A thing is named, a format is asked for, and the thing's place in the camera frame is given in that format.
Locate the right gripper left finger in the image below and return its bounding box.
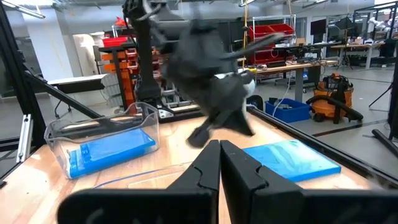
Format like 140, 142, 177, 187
57, 139, 221, 224

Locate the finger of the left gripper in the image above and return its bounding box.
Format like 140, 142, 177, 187
186, 114, 220, 149
223, 111, 256, 136

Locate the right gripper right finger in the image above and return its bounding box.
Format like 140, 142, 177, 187
220, 139, 398, 224

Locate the blue jewel case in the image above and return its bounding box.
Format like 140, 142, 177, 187
68, 149, 147, 179
243, 139, 342, 183
82, 129, 156, 164

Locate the blue storage crate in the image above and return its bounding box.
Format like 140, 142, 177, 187
264, 98, 311, 124

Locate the orange parts drawer cabinet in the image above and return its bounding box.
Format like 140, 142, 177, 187
98, 34, 162, 110

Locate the red bin shelf rack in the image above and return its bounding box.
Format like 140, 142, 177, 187
248, 14, 296, 65

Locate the long wooden workbench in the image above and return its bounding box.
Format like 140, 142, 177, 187
245, 59, 339, 100

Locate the orange shop vacuum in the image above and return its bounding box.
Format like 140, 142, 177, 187
306, 73, 364, 124

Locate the white top side table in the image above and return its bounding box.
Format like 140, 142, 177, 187
46, 73, 108, 94

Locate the yellow hanging cable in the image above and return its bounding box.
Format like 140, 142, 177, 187
242, 0, 249, 69

